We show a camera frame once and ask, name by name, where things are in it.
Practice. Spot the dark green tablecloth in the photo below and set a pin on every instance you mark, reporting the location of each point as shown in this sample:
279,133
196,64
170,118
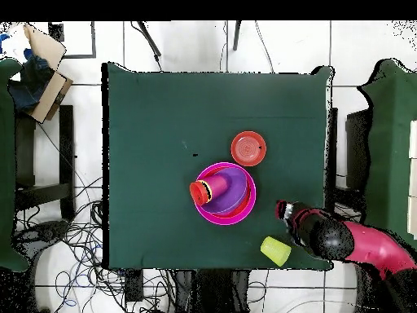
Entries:
163,107

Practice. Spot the large pink bowl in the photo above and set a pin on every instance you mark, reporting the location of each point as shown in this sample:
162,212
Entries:
228,221

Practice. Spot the dark blue cloth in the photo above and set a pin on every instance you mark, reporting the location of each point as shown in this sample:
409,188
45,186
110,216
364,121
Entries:
29,84

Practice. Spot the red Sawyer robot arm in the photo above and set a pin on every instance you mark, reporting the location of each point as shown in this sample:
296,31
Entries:
374,244

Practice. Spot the black tripod leg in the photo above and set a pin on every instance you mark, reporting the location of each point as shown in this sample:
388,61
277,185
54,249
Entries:
149,39
237,36

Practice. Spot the white box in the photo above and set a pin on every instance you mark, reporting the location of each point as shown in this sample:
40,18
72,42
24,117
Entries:
413,140
413,177

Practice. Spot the purple cup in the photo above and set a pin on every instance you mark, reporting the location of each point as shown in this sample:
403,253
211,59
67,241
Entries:
218,184

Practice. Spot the cardboard box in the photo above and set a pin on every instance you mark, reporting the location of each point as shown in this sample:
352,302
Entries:
49,94

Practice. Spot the black square frame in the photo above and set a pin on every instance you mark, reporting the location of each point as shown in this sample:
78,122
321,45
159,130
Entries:
93,42

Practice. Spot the black box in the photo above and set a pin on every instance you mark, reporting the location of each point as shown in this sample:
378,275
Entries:
356,150

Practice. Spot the small orange bowl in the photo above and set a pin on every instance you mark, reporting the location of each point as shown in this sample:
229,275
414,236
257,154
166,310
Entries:
248,149

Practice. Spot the purple bowl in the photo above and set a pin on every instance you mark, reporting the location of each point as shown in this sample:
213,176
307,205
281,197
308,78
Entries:
234,192

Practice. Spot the black stool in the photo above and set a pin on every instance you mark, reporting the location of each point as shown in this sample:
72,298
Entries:
66,146

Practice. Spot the green-covered side table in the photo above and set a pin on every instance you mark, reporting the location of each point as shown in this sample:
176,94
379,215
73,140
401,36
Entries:
6,163
387,146

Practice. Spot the black pedestal foot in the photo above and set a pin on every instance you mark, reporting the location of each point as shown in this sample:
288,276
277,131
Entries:
45,231

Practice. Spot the pale yellow cup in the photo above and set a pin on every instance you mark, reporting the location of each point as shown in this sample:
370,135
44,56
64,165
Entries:
276,251

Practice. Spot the large orange bowl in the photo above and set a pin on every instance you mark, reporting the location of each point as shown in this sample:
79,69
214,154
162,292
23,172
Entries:
249,195

